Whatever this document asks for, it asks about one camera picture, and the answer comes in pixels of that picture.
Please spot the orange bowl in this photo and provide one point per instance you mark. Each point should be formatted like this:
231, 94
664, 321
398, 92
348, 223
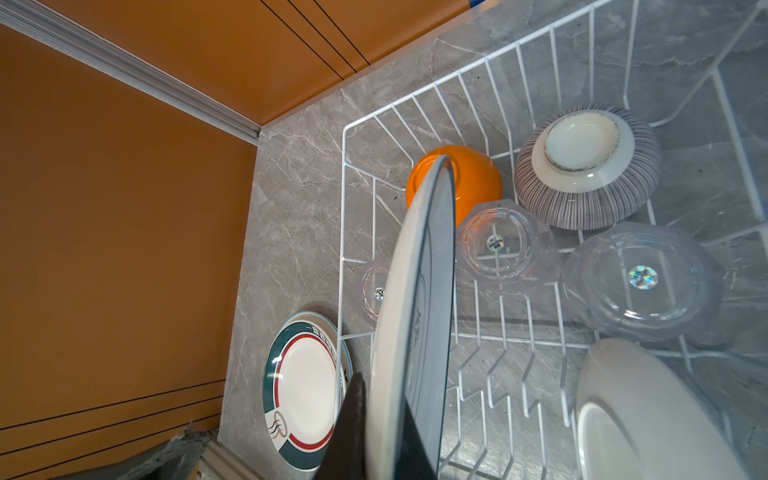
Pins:
476, 178

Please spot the green red rimmed plate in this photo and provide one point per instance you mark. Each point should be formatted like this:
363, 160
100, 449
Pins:
300, 396

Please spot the clear faceted glass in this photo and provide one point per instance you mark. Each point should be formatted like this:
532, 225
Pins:
502, 245

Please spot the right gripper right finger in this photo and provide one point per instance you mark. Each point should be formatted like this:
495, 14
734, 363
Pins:
420, 441

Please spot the clear plastic cup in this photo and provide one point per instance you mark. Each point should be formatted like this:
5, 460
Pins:
372, 280

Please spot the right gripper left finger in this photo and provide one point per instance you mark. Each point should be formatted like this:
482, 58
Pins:
345, 455

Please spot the large clear glass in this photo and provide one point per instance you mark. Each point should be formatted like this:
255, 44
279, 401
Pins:
644, 283

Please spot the plain white plate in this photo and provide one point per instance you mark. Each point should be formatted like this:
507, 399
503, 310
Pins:
636, 419

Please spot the striped bowl white base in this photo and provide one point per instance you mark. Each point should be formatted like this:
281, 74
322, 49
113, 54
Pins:
588, 167

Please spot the white wire dish rack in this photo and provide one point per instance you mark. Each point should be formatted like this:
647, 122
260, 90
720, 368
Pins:
696, 71

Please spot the dark green rimmed plate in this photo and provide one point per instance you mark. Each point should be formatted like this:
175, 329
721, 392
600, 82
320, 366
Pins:
412, 340

